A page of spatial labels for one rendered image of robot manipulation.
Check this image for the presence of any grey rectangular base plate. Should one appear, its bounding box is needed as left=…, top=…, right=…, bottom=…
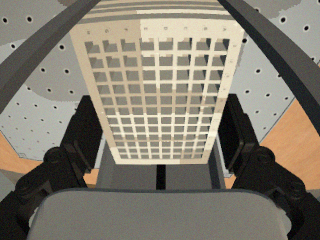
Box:
left=0, top=0, right=320, bottom=162

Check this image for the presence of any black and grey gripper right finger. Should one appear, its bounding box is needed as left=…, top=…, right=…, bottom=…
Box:
left=217, top=94, right=320, bottom=240

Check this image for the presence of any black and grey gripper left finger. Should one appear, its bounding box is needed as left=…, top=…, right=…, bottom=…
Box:
left=0, top=95, right=103, bottom=240

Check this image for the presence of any cream well plate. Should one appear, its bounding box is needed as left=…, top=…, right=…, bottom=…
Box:
left=69, top=6, right=244, bottom=164
left=91, top=0, right=224, bottom=11

